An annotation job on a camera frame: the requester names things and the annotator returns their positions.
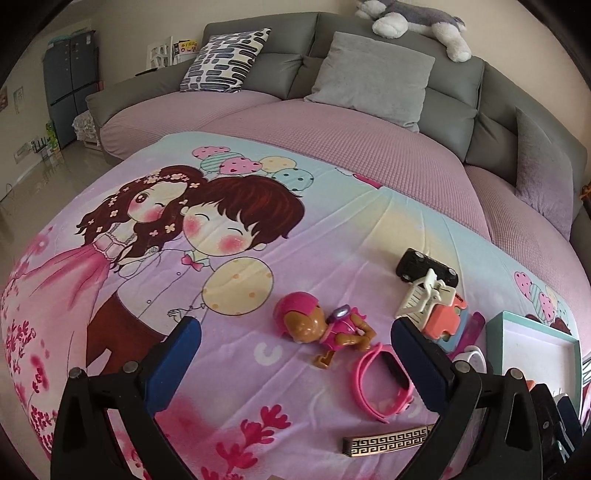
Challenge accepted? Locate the white smart watch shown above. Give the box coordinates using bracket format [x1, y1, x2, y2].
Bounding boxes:
[454, 345, 487, 374]

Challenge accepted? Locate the purple lighter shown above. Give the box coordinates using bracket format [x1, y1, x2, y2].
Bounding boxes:
[448, 312, 486, 360]

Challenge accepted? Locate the pink smart watch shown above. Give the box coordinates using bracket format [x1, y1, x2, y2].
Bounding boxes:
[352, 343, 415, 424]

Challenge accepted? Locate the gold black patterned lighter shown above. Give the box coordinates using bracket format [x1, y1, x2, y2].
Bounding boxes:
[342, 424, 435, 458]

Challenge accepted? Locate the white hair claw clip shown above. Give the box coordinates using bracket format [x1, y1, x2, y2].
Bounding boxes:
[394, 268, 456, 331]

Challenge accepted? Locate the black toy car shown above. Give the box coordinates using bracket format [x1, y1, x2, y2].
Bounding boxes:
[394, 248, 459, 287]

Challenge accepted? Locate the pink brown puppy figure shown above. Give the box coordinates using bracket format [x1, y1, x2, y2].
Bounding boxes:
[273, 291, 377, 369]

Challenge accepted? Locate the teal shallow cardboard tray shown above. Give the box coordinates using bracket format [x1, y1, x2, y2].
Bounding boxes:
[486, 311, 582, 405]

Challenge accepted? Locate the purple grey cushion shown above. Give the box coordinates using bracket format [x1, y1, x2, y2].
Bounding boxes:
[515, 108, 574, 240]

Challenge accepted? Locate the cartoon print pink blanket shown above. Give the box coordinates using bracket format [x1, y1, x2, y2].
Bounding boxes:
[1, 132, 590, 479]

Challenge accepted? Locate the grey sofa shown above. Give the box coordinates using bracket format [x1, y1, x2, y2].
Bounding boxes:
[87, 12, 590, 308]

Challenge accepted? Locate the light grey cushion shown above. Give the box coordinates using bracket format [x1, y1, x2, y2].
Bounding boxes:
[305, 32, 435, 133]

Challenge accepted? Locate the dark blue cabinet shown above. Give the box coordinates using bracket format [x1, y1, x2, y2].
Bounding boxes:
[42, 30, 100, 148]

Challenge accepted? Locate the books and white rack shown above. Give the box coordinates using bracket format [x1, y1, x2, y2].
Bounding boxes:
[146, 36, 198, 70]

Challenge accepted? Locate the black white patterned cushion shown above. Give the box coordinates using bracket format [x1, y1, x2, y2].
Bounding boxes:
[179, 28, 271, 93]

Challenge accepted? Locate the grey husky plush toy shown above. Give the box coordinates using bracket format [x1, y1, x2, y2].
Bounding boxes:
[356, 0, 473, 63]

